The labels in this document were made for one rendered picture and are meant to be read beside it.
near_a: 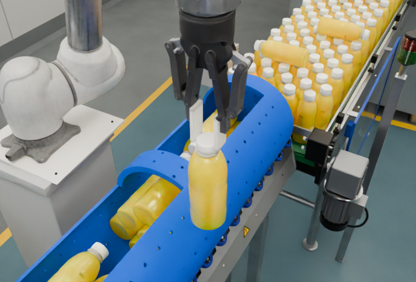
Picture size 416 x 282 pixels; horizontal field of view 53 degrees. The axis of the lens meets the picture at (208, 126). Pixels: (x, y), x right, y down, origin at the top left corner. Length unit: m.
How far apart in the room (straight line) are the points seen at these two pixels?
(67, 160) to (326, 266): 1.47
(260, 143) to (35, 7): 3.47
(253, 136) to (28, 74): 0.64
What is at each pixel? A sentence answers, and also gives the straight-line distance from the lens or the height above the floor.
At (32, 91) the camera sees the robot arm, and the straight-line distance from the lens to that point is 1.26.
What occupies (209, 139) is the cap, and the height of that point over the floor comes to 1.43.
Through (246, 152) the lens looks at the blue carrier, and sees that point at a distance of 1.04.
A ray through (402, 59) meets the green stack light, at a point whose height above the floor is 1.17.
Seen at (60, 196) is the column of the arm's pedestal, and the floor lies 0.91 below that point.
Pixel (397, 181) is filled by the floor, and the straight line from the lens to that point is 2.85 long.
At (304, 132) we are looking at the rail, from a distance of 1.47.
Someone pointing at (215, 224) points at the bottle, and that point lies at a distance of 0.80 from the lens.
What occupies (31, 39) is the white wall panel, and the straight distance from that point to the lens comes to 4.31.
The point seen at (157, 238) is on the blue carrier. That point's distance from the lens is 0.84.
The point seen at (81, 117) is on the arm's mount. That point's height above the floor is 1.01.
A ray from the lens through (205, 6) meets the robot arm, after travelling 0.52.
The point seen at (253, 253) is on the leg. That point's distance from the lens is 1.78.
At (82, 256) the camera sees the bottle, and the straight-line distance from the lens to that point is 0.93.
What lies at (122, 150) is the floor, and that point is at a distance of 2.86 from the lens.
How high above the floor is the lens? 1.88
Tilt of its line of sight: 39 degrees down
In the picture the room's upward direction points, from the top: straight up
